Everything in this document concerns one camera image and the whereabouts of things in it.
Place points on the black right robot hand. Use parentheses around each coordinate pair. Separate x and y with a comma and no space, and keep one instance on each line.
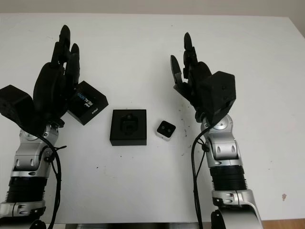
(199,74)

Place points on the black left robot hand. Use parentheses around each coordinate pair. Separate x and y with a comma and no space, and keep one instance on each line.
(51,86)

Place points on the black RealSense box lid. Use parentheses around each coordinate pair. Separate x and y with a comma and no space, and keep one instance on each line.
(89,105)

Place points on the small silver depth camera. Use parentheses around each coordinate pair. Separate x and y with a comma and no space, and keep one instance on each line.
(165,130)

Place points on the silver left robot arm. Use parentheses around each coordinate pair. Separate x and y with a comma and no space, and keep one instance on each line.
(26,162)

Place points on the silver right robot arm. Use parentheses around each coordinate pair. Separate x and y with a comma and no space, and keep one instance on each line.
(226,152)

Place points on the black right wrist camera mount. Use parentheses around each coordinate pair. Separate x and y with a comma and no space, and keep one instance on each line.
(220,93)

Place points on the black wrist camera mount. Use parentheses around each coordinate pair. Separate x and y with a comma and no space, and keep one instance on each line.
(16,105)
(220,93)

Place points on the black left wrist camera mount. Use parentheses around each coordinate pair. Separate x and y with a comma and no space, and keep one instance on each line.
(16,105)

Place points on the black camera box base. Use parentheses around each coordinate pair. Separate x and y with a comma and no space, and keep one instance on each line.
(128,139)

